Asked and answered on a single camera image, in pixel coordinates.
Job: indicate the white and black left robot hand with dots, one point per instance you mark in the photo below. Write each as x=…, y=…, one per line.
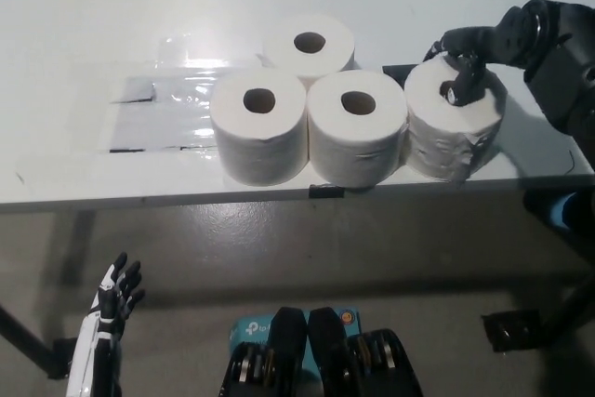
x=93, y=346

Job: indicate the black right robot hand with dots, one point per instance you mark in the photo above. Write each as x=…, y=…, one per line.
x=511, y=39

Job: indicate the white toilet paper roll with tape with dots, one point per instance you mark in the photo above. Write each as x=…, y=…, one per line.
x=437, y=146

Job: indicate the black diagonal table leg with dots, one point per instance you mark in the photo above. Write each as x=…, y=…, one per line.
x=25, y=336
x=569, y=306

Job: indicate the black square tape patch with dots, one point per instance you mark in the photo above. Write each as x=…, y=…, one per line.
x=395, y=72

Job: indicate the teal tp-link box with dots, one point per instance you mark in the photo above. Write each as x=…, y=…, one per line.
x=248, y=329

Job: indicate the black object with blue part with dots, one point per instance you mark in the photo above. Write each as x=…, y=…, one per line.
x=564, y=215

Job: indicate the black tape strip on table edge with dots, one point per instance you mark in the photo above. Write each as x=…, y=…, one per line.
x=326, y=191

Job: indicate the clear tape sheet over grey patch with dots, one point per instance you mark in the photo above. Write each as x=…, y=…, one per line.
x=160, y=115

